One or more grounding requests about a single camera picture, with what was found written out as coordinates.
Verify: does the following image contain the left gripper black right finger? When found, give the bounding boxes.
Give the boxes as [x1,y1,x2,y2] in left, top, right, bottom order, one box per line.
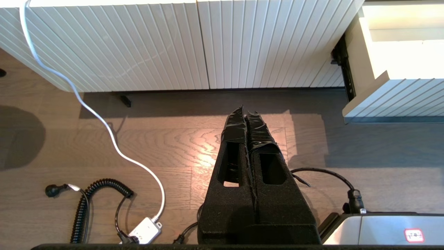
[246,111,321,245]

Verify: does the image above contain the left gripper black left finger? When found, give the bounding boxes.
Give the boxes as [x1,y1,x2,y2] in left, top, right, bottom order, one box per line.
[198,105,257,245]

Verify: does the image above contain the white fluted drawer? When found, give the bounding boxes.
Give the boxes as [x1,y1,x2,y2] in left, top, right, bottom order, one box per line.
[342,0,444,124]

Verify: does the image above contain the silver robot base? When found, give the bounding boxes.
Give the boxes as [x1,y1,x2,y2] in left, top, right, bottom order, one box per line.
[319,212,444,245]

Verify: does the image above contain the white long TV cabinet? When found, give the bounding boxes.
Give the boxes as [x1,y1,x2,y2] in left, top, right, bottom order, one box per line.
[0,0,365,92]

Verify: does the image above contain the white adapter box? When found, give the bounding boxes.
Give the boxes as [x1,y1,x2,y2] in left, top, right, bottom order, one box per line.
[120,217,163,245]

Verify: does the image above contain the white power cable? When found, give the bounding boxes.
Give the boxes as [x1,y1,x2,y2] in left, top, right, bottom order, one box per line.
[19,0,166,223]

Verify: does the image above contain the black floor cable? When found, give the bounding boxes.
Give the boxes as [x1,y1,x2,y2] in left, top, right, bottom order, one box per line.
[173,168,365,245]

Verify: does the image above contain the black coiled cable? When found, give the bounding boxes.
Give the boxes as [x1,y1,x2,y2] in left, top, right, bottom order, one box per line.
[45,178,135,243]

